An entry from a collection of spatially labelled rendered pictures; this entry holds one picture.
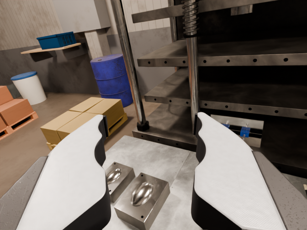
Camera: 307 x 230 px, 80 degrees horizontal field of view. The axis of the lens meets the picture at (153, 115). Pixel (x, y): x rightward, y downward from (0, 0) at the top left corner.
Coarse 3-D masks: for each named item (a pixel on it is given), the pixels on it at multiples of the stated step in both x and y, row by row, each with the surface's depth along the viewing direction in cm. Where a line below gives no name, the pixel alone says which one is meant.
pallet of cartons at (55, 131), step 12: (72, 108) 301; (84, 108) 293; (96, 108) 286; (108, 108) 278; (120, 108) 303; (60, 120) 267; (72, 120) 261; (84, 120) 255; (108, 120) 279; (120, 120) 318; (48, 132) 254; (60, 132) 241; (108, 132) 282; (48, 144) 269
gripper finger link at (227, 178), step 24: (216, 144) 9; (240, 144) 9; (216, 168) 8; (240, 168) 8; (192, 192) 8; (216, 192) 7; (240, 192) 6; (264, 192) 6; (192, 216) 7; (216, 216) 6; (240, 216) 6; (264, 216) 6
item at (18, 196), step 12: (36, 168) 8; (24, 180) 7; (36, 180) 7; (12, 192) 7; (24, 192) 7; (0, 204) 6; (12, 204) 6; (24, 204) 6; (0, 216) 6; (12, 216) 6; (0, 228) 6; (12, 228) 6
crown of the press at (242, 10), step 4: (232, 8) 102; (236, 8) 100; (240, 8) 98; (244, 8) 98; (248, 8) 98; (252, 8) 99; (232, 12) 103; (236, 12) 100; (240, 12) 99; (244, 12) 99; (248, 12) 99
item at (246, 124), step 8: (216, 112) 109; (224, 112) 107; (232, 112) 106; (240, 112) 104; (216, 120) 108; (224, 120) 105; (232, 120) 103; (240, 120) 100; (248, 120) 98; (256, 120) 96; (264, 120) 116; (232, 128) 105; (240, 128) 102; (248, 128) 100; (256, 128) 98; (240, 136) 105; (256, 136) 100; (248, 144) 105; (256, 144) 102
